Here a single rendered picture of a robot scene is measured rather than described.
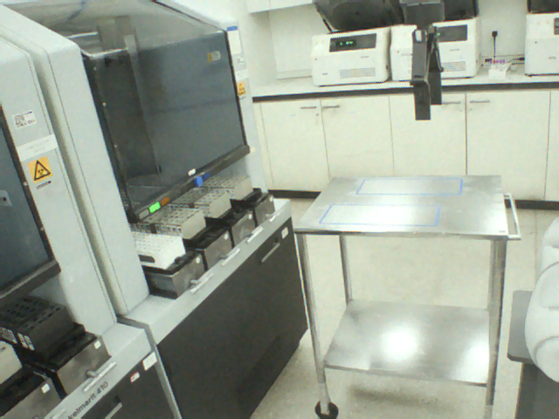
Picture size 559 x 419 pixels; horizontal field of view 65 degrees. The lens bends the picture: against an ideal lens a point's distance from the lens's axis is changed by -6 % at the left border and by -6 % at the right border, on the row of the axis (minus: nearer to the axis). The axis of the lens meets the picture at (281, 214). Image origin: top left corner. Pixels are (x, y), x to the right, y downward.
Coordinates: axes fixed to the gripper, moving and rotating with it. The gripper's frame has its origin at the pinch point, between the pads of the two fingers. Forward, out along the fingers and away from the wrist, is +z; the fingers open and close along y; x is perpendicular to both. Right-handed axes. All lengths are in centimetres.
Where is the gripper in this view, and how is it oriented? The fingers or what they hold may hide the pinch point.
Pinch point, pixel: (429, 106)
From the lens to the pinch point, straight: 99.8
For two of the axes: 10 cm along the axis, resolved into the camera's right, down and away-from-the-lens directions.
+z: 1.5, 9.1, 3.9
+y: 4.5, -4.1, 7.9
